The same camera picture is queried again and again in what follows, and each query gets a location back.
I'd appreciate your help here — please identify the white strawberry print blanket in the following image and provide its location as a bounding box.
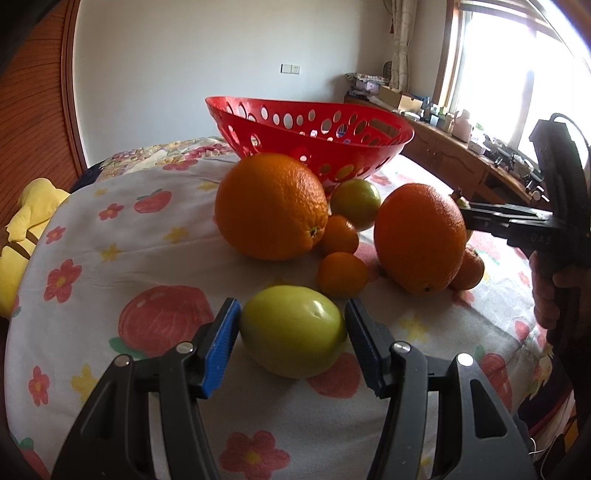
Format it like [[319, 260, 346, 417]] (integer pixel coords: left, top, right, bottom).
[[4, 154, 578, 480]]

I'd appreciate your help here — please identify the yellow-green round fruit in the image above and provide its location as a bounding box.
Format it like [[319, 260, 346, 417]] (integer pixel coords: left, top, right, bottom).
[[330, 179, 382, 232]]

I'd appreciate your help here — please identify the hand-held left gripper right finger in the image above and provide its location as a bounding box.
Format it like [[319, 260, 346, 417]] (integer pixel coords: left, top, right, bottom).
[[344, 298, 539, 480]]

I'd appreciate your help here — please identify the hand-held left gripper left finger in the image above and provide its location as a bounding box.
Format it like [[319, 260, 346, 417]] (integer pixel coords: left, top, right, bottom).
[[51, 298, 242, 480]]

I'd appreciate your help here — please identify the pale green apple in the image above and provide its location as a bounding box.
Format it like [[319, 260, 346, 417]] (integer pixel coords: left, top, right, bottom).
[[239, 285, 348, 379]]

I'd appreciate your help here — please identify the oval large orange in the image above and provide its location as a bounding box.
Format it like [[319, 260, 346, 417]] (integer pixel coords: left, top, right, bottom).
[[374, 183, 468, 295]]

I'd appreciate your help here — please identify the cardboard box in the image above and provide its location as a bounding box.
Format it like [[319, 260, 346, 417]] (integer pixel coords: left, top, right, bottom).
[[379, 85, 426, 112]]

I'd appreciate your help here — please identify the wooden slatted wardrobe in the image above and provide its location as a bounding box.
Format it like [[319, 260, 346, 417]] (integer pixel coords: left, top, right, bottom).
[[0, 0, 88, 241]]

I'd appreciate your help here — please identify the person's right forearm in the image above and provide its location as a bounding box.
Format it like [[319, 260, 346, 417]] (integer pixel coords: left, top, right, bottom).
[[547, 332, 591, 462]]

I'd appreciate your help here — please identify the beige patterned curtain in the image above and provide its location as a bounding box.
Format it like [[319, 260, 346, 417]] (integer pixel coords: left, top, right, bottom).
[[387, 0, 419, 90]]

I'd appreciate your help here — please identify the pile of patterned cloth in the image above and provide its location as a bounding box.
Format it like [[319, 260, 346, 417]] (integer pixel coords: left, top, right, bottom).
[[346, 73, 391, 95]]

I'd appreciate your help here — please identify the white plastic jug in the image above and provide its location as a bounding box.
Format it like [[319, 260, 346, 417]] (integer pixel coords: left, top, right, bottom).
[[455, 111, 474, 141]]

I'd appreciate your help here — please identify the person's right hand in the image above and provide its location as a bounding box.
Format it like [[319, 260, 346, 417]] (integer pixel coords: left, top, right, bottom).
[[529, 251, 591, 333]]

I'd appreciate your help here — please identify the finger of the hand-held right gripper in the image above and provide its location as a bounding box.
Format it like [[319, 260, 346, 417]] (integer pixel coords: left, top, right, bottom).
[[467, 202, 552, 219], [460, 209, 519, 238]]

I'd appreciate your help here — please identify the wooden cabinet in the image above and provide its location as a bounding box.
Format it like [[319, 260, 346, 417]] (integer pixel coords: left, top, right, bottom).
[[344, 95, 546, 208]]

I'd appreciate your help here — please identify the round large orange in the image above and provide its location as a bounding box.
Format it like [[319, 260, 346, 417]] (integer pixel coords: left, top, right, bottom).
[[215, 152, 329, 260]]

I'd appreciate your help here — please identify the red perforated plastic basket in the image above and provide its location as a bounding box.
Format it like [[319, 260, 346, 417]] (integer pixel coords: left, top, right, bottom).
[[205, 96, 415, 192]]

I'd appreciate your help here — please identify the floral bed quilt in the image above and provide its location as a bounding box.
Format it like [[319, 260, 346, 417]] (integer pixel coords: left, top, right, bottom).
[[99, 136, 241, 181]]

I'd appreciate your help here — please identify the small tangerine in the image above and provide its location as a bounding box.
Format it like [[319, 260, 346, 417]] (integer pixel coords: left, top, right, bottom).
[[321, 215, 360, 256], [450, 247, 485, 291], [316, 251, 369, 298]]

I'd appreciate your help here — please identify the window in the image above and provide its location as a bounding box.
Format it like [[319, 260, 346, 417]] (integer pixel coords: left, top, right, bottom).
[[434, 0, 591, 162]]

